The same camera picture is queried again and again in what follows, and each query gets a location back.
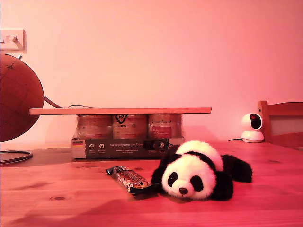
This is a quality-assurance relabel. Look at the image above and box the black and white panda plush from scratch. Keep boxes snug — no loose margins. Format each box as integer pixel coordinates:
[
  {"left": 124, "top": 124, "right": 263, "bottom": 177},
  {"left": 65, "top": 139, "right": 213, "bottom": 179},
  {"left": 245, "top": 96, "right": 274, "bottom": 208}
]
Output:
[{"left": 151, "top": 140, "right": 253, "bottom": 201}]

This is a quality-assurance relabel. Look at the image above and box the dark printed cardboard tray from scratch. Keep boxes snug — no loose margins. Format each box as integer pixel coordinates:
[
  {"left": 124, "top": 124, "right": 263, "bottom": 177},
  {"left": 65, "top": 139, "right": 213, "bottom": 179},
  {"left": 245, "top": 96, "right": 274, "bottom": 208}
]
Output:
[{"left": 70, "top": 136, "right": 186, "bottom": 160}]

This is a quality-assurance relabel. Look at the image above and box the brown globe ball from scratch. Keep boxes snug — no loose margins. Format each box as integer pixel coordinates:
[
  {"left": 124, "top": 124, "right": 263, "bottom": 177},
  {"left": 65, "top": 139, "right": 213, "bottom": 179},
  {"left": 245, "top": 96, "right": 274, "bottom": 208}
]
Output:
[{"left": 0, "top": 53, "right": 45, "bottom": 143}]

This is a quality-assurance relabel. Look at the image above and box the long wooden board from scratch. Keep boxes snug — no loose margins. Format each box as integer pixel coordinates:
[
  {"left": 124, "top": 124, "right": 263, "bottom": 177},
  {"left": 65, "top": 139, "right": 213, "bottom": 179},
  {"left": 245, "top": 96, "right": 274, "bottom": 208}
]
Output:
[{"left": 29, "top": 107, "right": 212, "bottom": 116}]

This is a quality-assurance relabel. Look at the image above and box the tin can with red label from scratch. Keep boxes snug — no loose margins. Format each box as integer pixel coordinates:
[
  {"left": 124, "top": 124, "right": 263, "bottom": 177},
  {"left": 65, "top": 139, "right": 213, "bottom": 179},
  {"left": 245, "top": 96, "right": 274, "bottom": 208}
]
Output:
[{"left": 147, "top": 114, "right": 183, "bottom": 139}]

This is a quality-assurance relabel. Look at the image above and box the silver metal globe stand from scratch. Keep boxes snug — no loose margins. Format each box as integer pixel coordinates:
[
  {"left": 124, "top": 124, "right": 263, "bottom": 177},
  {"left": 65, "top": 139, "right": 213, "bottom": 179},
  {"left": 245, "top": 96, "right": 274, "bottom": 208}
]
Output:
[{"left": 0, "top": 96, "right": 63, "bottom": 165}]

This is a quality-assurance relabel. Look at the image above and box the snack bar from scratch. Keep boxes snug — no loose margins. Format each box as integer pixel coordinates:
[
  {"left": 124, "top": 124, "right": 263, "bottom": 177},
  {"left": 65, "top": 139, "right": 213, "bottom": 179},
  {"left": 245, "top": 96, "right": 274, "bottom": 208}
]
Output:
[{"left": 105, "top": 165, "right": 162, "bottom": 195}]

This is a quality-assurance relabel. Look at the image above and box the tin can with black logo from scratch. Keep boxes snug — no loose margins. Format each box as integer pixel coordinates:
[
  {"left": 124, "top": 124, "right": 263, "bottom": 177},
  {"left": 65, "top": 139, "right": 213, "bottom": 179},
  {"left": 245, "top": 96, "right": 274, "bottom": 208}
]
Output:
[{"left": 112, "top": 114, "right": 148, "bottom": 140}]

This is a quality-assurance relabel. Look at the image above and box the white round security camera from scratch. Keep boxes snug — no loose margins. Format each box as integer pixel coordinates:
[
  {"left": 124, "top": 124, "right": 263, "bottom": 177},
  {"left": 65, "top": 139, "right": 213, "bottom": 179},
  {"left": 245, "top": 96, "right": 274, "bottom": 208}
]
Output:
[{"left": 241, "top": 112, "right": 265, "bottom": 143}]

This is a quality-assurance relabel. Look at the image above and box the wooden chair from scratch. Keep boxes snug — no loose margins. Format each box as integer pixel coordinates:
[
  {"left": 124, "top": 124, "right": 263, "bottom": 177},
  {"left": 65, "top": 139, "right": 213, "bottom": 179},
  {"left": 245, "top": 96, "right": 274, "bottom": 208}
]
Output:
[{"left": 257, "top": 100, "right": 303, "bottom": 151}]

